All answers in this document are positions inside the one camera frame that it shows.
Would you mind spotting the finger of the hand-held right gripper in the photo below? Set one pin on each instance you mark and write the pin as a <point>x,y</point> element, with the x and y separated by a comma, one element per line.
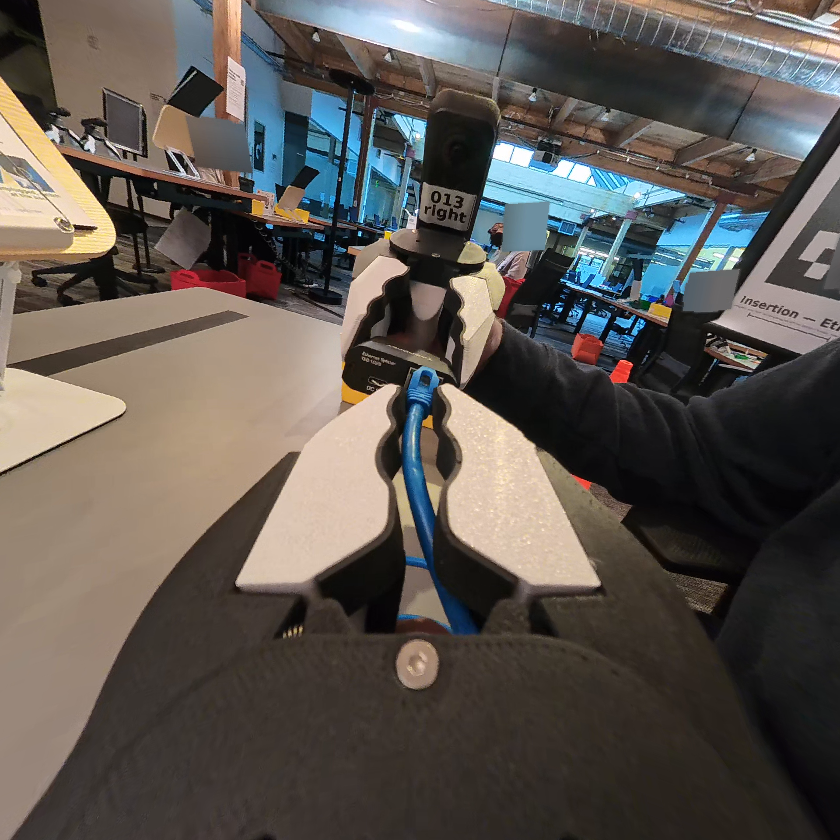
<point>482,308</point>
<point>361,302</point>

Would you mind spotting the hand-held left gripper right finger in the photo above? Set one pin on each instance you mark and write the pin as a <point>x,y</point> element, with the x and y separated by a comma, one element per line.
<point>512,512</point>

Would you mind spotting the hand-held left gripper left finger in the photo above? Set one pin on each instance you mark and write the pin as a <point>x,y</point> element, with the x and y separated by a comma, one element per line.
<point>328,512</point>

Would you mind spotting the black ethernet splitter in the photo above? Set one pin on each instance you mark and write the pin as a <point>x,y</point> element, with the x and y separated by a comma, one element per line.
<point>380,367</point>

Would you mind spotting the person's right forearm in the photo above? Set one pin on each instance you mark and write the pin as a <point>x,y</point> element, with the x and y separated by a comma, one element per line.
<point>623,426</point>

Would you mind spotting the black office chair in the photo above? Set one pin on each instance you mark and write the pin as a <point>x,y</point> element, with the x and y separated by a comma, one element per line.
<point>676,354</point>
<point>541,289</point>
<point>124,220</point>

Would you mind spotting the ceiling projector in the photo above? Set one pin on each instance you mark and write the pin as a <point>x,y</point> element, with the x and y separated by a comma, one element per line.
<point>547,152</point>

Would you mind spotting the red bin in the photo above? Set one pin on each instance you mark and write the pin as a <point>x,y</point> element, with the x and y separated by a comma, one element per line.
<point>207,283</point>
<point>262,279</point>

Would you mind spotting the orange bin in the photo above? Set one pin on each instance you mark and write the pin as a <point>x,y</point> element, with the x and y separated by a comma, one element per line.
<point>586,349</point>

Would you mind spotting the cluttered office desk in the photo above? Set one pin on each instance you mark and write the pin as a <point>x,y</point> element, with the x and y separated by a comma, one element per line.
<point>610,298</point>

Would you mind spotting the orange traffic cone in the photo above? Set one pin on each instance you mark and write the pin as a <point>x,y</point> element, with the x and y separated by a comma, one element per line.
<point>622,373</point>

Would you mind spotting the long wooden desk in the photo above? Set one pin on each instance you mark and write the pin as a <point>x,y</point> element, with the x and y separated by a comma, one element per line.
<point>164,180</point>

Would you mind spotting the black tilted panel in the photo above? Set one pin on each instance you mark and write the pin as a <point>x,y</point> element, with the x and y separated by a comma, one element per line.
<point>195,92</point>

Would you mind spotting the white stand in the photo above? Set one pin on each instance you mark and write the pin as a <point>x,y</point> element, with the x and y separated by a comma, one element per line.
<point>59,407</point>

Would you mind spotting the black monitor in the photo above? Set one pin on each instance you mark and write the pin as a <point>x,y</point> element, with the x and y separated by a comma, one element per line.
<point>123,121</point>

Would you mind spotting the framed tag sign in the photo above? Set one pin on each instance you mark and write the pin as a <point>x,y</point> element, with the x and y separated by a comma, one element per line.
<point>787,282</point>

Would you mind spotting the tilted sign board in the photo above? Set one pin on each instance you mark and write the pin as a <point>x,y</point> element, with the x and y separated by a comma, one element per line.
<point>39,197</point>

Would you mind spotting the wooden post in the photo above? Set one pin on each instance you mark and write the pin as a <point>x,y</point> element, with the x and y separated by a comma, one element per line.
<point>226,39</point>

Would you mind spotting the silver ventilation duct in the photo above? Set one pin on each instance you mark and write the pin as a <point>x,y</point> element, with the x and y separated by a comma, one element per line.
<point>787,79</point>

